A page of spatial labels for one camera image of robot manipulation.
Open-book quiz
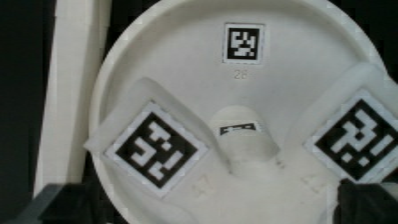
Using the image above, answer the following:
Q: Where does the white front fence bar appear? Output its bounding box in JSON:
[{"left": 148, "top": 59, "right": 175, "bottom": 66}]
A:
[{"left": 34, "top": 0, "right": 113, "bottom": 194}]

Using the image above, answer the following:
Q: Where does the white round table top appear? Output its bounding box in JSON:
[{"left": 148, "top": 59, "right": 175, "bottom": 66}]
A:
[{"left": 88, "top": 0, "right": 398, "bottom": 224}]

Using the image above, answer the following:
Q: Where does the white cylindrical table leg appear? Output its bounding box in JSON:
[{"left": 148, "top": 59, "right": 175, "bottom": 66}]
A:
[{"left": 210, "top": 105, "right": 280, "bottom": 166}]

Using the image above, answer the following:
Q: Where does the white cross-shaped table base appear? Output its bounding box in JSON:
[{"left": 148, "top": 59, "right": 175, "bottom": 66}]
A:
[{"left": 86, "top": 63, "right": 398, "bottom": 224}]

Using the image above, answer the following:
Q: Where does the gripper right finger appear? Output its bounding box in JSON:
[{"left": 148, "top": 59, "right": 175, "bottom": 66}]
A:
[{"left": 333, "top": 179, "right": 398, "bottom": 224}]

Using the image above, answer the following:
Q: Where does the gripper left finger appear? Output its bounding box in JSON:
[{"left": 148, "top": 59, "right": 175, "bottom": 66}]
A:
[{"left": 22, "top": 182, "right": 107, "bottom": 224}]

